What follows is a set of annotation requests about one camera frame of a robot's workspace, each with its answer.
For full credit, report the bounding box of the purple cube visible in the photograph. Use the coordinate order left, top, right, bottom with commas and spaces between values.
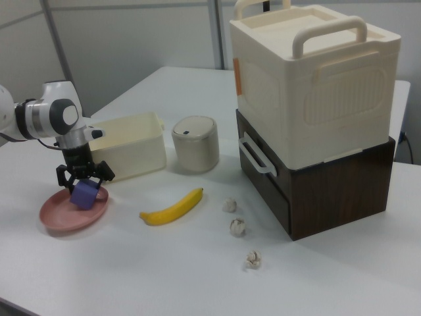
70, 182, 99, 211

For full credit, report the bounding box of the dark wood drawer cabinet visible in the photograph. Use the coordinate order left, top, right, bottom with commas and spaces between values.
235, 108, 397, 242

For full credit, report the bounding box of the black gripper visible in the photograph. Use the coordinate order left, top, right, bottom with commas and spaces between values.
55, 146, 116, 200

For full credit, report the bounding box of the pink plate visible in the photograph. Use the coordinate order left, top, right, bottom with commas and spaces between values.
39, 186, 110, 231

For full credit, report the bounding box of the cream open plastic container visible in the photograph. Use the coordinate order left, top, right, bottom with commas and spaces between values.
86, 111, 168, 181

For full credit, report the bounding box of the yellow banana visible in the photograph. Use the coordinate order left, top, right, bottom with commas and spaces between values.
139, 187, 205, 227

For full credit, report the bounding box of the cream lidded trash can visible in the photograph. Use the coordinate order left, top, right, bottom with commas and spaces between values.
171, 115, 220, 174

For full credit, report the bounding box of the orange tag on cream box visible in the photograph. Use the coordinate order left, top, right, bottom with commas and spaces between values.
233, 58, 243, 96

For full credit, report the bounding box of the black cable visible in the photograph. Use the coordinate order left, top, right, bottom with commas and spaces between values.
399, 131, 414, 164

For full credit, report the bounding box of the large cream box with handles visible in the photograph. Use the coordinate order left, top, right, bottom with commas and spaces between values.
229, 0, 403, 171

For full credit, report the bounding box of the white drawer handle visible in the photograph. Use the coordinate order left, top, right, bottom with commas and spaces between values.
237, 135, 277, 176

